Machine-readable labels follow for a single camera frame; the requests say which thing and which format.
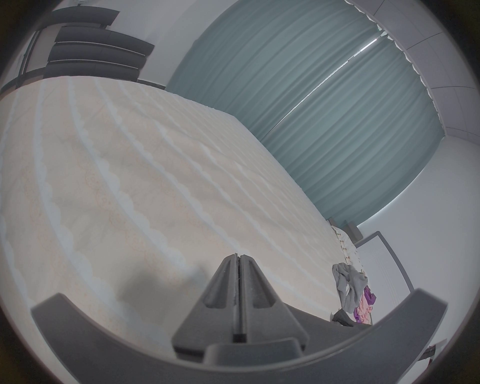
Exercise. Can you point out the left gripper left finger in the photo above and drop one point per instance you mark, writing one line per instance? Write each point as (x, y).
(198, 328)

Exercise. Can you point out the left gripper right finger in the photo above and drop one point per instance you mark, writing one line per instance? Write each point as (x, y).
(281, 326)

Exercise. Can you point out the black T-shirt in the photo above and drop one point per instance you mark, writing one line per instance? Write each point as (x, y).
(315, 326)

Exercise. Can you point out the pile of clothes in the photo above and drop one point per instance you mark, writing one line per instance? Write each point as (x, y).
(363, 309)

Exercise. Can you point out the grey garment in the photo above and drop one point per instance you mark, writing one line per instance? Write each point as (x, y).
(350, 285)

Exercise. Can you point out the white printed pillow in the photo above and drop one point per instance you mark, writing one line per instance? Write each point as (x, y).
(347, 251)

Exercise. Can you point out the grey bedside table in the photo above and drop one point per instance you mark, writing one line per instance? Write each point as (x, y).
(354, 229)

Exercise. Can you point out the bed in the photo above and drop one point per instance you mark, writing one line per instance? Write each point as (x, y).
(131, 168)

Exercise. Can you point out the blue-green curtain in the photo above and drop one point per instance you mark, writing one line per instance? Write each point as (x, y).
(367, 131)
(262, 56)

